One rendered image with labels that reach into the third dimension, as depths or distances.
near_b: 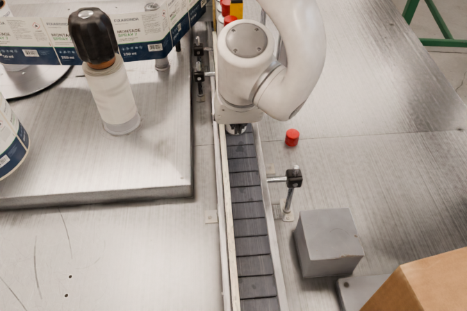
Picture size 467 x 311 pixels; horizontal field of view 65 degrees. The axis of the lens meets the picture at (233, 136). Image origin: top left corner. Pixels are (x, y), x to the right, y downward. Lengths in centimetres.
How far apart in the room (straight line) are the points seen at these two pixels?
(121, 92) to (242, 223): 38
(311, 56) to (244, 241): 39
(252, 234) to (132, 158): 33
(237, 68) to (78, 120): 56
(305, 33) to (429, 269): 32
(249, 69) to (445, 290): 36
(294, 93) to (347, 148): 46
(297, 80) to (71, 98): 70
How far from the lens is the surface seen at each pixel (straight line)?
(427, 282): 50
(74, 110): 102
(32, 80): 115
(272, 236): 65
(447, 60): 293
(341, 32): 135
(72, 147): 94
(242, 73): 54
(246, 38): 54
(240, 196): 78
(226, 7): 94
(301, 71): 50
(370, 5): 154
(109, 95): 84
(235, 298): 66
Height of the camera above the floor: 155
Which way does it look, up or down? 49 degrees down
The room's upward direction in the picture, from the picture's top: straight up
